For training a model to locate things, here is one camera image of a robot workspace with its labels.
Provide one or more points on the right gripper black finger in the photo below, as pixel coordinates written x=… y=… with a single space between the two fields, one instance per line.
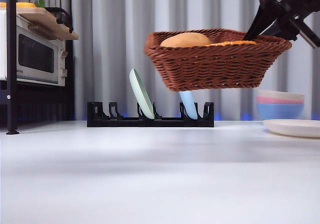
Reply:
x=282 y=32
x=262 y=19

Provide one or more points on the orange toy corn cob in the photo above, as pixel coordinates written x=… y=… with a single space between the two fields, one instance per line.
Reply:
x=232 y=43

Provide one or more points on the brown wicker basket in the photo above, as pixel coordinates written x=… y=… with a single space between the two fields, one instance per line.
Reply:
x=212 y=67

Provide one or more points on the brown toy potato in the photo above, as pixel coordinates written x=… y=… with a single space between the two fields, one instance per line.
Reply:
x=187 y=40

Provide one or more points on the pink bowl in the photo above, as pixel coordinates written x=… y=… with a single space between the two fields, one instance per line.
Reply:
x=268 y=100

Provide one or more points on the blue bowl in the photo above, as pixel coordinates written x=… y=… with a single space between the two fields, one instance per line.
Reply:
x=280 y=111

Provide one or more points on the white plate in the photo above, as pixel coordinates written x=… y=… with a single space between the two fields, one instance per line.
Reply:
x=292 y=128

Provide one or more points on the pale blue plate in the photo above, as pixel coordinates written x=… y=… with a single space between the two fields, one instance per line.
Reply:
x=188 y=106

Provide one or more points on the grey curtain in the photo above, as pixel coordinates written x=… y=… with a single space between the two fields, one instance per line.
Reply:
x=125 y=22

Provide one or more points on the pale green plate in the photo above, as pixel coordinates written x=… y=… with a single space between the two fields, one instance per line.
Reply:
x=141 y=96

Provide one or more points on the black dish rack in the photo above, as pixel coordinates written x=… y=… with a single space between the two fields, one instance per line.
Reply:
x=125 y=123

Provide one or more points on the wooden cutting board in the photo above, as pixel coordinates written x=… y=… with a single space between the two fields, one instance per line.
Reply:
x=50 y=22

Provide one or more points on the green leaf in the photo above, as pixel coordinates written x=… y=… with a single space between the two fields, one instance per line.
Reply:
x=40 y=3

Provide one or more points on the cream toaster oven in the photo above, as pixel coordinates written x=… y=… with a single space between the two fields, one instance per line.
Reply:
x=37 y=57

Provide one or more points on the yellow orange fruit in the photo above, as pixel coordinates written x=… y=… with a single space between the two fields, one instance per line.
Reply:
x=25 y=5

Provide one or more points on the white box appliance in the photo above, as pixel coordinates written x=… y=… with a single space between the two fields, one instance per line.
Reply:
x=2 y=47

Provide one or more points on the black metal shelf frame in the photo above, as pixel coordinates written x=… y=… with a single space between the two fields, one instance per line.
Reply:
x=11 y=47

